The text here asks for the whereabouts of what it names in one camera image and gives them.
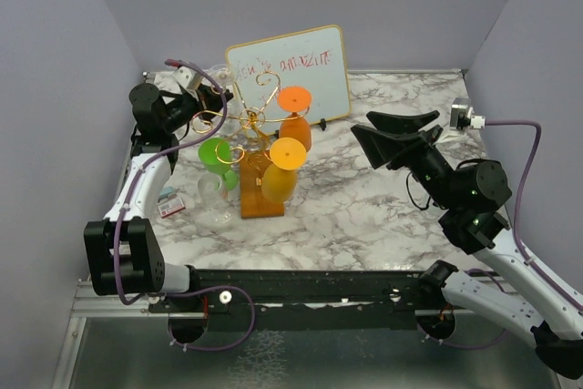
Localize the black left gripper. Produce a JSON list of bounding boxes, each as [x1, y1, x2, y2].
[[162, 82, 233, 133]]

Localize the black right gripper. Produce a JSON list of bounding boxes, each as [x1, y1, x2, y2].
[[351, 109, 459, 210]]

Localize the clear wine glass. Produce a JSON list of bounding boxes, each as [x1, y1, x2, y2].
[[208, 64, 238, 89], [198, 173, 234, 225]]

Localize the green plastic wine glass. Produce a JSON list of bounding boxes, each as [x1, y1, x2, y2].
[[198, 138, 240, 191]]

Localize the orange plastic wine glass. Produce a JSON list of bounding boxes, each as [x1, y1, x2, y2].
[[277, 86, 312, 151]]

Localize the yellow plastic wine glass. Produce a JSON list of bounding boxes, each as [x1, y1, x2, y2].
[[261, 138, 307, 203]]

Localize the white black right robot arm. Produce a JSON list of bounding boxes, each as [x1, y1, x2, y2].
[[351, 111, 582, 380]]

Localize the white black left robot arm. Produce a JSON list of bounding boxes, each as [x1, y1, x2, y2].
[[83, 83, 233, 312]]

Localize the wooden rack base board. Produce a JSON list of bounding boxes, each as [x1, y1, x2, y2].
[[240, 151, 284, 220]]

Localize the yellow framed whiteboard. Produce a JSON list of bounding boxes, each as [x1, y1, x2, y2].
[[225, 26, 351, 135]]

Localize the small red white box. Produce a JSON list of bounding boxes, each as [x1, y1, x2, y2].
[[158, 197, 186, 218]]

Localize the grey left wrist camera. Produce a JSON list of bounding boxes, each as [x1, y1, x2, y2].
[[171, 66, 203, 92]]

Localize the gold wire wine glass rack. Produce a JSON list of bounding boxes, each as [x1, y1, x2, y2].
[[190, 70, 312, 180]]

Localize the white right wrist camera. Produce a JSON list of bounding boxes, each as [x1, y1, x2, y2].
[[437, 97, 486, 144]]

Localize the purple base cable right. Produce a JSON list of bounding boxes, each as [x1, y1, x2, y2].
[[418, 268, 507, 353]]

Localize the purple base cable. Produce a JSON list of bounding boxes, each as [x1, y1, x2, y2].
[[418, 268, 507, 353], [166, 284, 258, 354]]

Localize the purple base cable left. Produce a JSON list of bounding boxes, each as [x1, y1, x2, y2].
[[166, 284, 258, 354]]

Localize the black mounting rail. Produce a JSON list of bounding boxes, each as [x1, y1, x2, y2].
[[148, 270, 445, 332]]

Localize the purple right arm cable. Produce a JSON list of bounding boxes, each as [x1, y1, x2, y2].
[[485, 118, 583, 309]]

